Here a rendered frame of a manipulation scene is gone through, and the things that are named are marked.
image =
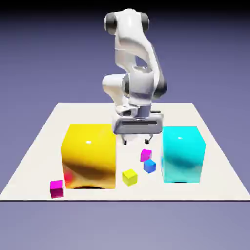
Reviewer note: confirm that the large yellow box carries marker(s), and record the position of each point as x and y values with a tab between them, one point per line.
88	156

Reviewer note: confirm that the small yellow cube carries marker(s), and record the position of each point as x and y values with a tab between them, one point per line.
129	177

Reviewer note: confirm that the small magenta cube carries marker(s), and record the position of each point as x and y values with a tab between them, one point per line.
145	154
56	188

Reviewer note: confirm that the large cyan box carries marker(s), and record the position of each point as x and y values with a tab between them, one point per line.
182	154

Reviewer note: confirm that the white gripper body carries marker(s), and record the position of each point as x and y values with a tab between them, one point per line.
137	128

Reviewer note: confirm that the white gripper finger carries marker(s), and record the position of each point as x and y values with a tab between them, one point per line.
124	139
148	139

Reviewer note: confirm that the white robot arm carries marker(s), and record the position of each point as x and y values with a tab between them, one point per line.
136	82

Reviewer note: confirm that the small blue cube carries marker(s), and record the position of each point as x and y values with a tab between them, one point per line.
149	166

